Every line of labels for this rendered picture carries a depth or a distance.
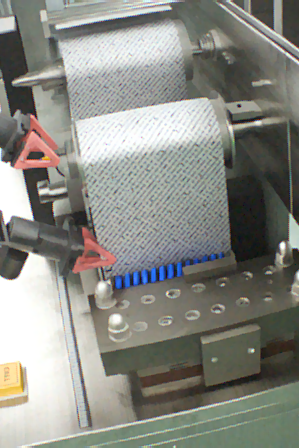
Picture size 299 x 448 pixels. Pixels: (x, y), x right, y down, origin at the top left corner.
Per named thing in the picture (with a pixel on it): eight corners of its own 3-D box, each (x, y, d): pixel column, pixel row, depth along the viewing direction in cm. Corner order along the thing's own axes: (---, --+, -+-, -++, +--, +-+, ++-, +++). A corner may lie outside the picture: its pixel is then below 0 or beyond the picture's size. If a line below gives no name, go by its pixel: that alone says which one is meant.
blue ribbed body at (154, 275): (114, 287, 121) (111, 272, 119) (228, 262, 123) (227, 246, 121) (117, 298, 118) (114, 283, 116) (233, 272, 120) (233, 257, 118)
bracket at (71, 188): (74, 300, 137) (44, 172, 120) (103, 294, 137) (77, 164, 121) (76, 315, 132) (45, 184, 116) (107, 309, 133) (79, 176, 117)
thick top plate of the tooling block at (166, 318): (93, 319, 120) (87, 294, 116) (297, 272, 123) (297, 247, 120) (106, 377, 106) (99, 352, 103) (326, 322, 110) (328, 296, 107)
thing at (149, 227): (106, 284, 121) (88, 197, 111) (230, 257, 123) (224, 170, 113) (106, 286, 121) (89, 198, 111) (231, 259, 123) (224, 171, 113)
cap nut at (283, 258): (272, 257, 119) (271, 237, 116) (289, 253, 119) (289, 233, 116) (278, 268, 116) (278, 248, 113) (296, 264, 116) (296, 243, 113)
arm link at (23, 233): (7, 230, 107) (9, 206, 111) (-3, 255, 111) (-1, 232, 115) (44, 240, 110) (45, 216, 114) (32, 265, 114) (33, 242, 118)
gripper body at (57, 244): (69, 279, 113) (30, 268, 110) (64, 247, 121) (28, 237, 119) (81, 249, 110) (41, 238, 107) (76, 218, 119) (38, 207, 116)
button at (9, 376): (-12, 374, 119) (-15, 365, 118) (22, 368, 120) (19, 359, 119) (-12, 400, 114) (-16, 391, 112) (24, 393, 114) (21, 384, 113)
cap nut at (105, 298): (94, 297, 116) (89, 277, 113) (114, 293, 116) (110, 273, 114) (97, 310, 113) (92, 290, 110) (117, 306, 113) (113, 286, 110)
